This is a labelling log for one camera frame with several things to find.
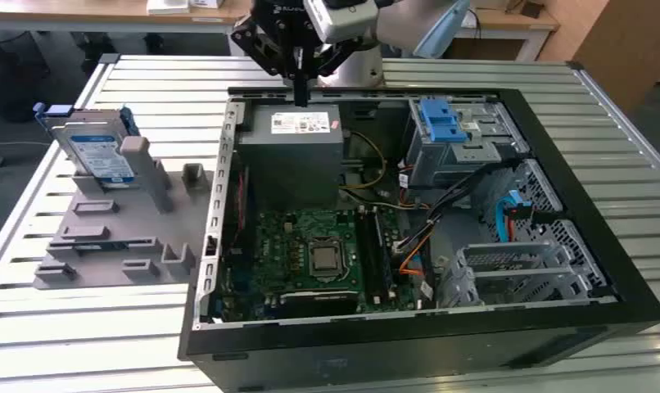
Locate CPU socket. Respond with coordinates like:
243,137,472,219
306,235,355,286

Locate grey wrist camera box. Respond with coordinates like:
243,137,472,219
302,0,379,45

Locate blue data wire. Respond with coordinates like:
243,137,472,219
494,188,530,245

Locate black graphics card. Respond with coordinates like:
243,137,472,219
278,288,360,318

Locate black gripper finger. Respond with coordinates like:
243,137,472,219
228,15,306,109
302,35,367,109

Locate green motherboard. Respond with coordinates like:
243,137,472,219
251,206,427,319

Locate black cable bundle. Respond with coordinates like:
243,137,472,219
403,159,526,263

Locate grey power supply unit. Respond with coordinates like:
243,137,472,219
235,103,347,210

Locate black mesh waste bin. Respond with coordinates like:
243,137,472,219
0,30,52,124

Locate black PC case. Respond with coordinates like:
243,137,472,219
176,86,660,393

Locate hard disk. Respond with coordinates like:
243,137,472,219
34,102,142,192

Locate dark brown box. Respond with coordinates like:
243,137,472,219
518,0,546,20

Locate grey plastic parts rack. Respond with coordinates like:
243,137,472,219
32,137,216,291

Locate metal disk bay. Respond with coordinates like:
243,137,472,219
436,239,610,309

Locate yellow wire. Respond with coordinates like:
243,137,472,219
340,130,390,192

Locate silver CPU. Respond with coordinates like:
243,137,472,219
311,246,343,274

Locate orange and red wires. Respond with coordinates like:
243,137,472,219
398,235,435,280

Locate wooden desk white frame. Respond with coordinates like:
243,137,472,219
450,6,560,62
0,0,239,56

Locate black RAM slot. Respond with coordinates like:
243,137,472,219
358,207,379,303

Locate blue plastic latch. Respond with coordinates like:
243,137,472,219
416,100,470,144

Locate grey metal drive cage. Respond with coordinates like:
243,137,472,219
404,97,532,192

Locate multicoloured power wire black connector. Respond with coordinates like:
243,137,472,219
507,206,571,225

